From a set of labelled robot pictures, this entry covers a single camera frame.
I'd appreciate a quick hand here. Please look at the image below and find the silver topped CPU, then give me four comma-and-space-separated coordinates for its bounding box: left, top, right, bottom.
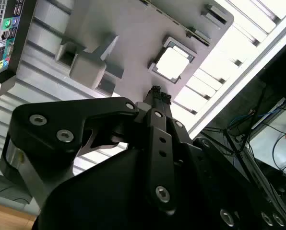
152, 42, 195, 83

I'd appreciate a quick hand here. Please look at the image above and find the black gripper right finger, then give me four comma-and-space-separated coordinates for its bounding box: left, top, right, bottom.
160, 92, 286, 230

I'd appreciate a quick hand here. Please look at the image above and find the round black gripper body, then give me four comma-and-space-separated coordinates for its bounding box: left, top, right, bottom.
32, 148, 206, 230

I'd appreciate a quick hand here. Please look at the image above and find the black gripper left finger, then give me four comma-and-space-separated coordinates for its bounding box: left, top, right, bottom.
0, 85, 178, 217

